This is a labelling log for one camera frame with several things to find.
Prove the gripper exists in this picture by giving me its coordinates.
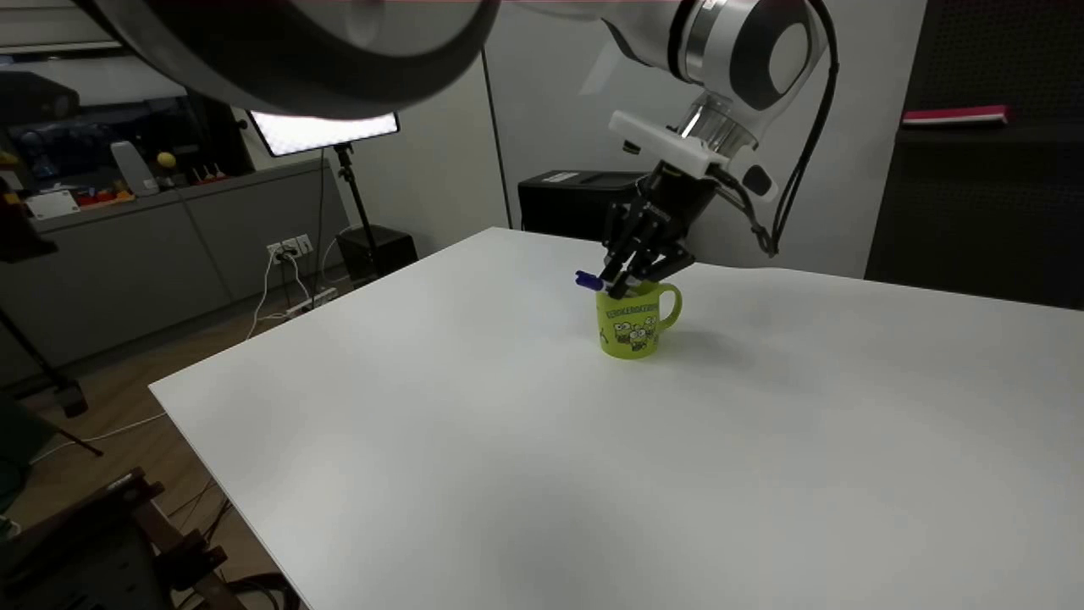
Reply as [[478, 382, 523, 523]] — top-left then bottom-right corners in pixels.
[[600, 164, 721, 301]]

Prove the white power strip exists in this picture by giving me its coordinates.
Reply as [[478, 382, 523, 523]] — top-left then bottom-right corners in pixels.
[[285, 287, 339, 317]]

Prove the black shelf unit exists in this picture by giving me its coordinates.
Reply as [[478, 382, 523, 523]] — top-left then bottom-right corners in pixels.
[[863, 0, 1084, 311]]

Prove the white curved gadget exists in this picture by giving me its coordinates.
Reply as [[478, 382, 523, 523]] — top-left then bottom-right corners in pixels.
[[109, 141, 159, 198]]

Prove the stand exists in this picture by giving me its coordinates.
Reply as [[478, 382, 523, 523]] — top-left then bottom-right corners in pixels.
[[0, 169, 106, 458]]

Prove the grey sideboard cabinet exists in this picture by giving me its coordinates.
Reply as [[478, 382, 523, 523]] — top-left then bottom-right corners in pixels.
[[0, 156, 350, 384]]

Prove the black box with white label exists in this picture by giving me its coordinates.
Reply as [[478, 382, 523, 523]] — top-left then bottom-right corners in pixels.
[[517, 169, 655, 245]]

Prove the yellow-green cartoon mug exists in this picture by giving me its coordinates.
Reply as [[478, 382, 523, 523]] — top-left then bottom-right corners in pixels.
[[595, 280, 683, 361]]

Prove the black speaker box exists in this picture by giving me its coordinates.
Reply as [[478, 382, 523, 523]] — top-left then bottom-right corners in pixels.
[[335, 224, 418, 281]]

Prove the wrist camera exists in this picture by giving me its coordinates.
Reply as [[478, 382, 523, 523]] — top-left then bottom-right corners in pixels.
[[608, 109, 731, 180]]

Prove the white flat box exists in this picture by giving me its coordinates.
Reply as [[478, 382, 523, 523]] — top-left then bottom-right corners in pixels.
[[25, 190, 82, 222]]

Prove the wooden folding workbench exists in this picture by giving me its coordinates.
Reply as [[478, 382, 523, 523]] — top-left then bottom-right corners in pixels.
[[0, 468, 299, 610]]

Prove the light panel on stand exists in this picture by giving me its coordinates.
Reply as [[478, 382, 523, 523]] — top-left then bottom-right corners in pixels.
[[244, 110, 402, 282]]

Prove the white cable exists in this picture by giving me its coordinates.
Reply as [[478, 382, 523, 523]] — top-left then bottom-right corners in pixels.
[[244, 251, 299, 341]]

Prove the pink book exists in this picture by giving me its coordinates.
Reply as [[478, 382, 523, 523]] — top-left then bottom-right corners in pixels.
[[901, 104, 1011, 129]]

